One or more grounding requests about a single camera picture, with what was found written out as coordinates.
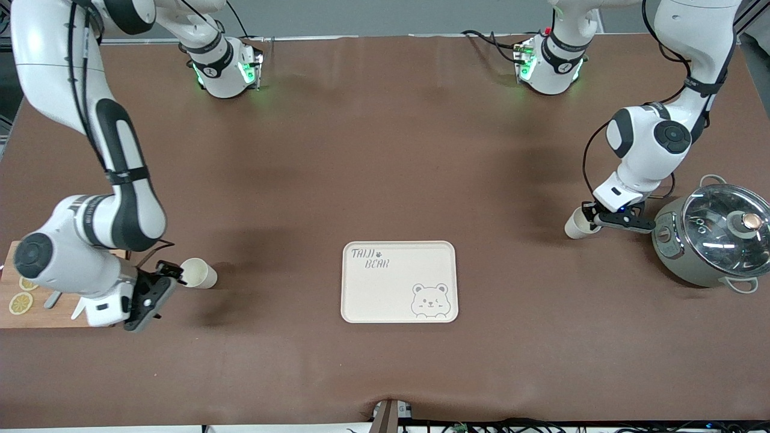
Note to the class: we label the white IKEA cup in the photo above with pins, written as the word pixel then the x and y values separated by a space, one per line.
pixel 576 227
pixel 201 273

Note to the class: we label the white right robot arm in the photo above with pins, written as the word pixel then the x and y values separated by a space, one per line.
pixel 126 180

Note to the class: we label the beige bear print tray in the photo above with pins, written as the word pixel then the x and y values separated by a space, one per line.
pixel 391 294

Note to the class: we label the white plastic knife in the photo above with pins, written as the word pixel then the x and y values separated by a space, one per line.
pixel 78 311

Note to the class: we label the grey plastic knife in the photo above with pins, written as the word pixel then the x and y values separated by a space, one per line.
pixel 53 299

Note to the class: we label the bamboo cutting board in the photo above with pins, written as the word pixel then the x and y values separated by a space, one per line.
pixel 48 320

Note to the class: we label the yellow lemon slice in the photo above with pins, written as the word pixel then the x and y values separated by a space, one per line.
pixel 21 303
pixel 27 285

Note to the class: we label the grey-green electric cooking pot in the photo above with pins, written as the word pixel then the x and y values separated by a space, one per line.
pixel 674 252

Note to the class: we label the glass pot lid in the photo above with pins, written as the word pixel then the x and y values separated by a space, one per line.
pixel 710 240

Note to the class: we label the metal table clamp mount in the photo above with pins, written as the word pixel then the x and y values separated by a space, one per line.
pixel 388 418

